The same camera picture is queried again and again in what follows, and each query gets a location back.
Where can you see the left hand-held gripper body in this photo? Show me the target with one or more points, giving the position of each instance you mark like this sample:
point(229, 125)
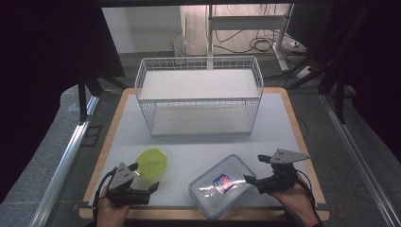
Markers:
point(121, 179)

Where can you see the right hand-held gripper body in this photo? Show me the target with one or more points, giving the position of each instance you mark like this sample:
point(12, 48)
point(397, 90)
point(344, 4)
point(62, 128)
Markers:
point(282, 176)

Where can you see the green round lidded container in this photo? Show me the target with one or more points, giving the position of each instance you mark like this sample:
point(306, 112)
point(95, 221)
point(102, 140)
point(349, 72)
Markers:
point(151, 164)

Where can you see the clear rectangular food container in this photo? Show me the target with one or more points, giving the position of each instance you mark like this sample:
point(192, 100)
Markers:
point(205, 195)

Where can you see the person's left hand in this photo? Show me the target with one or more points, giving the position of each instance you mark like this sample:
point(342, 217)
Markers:
point(110, 214)

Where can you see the white table mat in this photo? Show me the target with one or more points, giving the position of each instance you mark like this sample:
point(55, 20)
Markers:
point(189, 146)

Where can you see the black metal stand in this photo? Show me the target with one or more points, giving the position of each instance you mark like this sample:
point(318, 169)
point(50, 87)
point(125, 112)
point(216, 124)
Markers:
point(83, 101)
point(339, 101)

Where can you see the white power strip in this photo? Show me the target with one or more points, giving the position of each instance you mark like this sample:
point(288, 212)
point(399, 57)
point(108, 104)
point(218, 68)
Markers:
point(305, 72)

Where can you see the black curtain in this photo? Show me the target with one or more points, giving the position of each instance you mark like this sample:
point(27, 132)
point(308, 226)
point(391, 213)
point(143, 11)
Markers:
point(375, 69)
point(41, 78)

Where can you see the aluminium rail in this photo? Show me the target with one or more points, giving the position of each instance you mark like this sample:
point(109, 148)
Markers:
point(356, 151)
point(63, 164)

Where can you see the white desk frame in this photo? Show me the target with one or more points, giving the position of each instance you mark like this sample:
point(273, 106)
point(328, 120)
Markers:
point(246, 22)

